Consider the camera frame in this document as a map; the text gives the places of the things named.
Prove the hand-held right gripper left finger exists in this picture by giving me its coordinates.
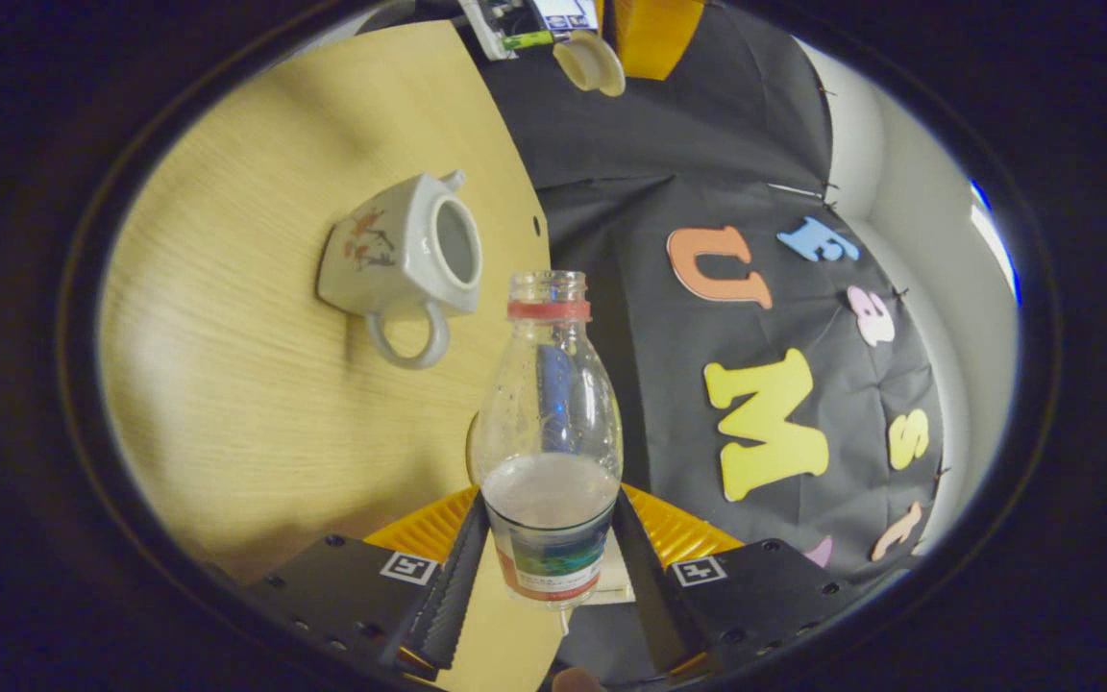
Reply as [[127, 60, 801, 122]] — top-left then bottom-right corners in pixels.
[[246, 485, 492, 683]]

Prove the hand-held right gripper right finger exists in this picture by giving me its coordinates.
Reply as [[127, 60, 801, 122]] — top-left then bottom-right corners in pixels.
[[611, 483, 862, 683]]

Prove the clear plastic water bottle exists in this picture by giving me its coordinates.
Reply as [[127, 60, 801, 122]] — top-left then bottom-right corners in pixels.
[[469, 270, 625, 611]]

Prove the white ceramic teacup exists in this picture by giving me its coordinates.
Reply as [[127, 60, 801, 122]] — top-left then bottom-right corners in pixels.
[[316, 169, 484, 371]]

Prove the computer monitor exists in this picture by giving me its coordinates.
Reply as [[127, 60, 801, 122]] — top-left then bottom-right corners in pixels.
[[527, 0, 601, 32]]

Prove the black backdrop cloth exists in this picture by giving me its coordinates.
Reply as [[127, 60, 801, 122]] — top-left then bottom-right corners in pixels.
[[472, 0, 947, 685]]

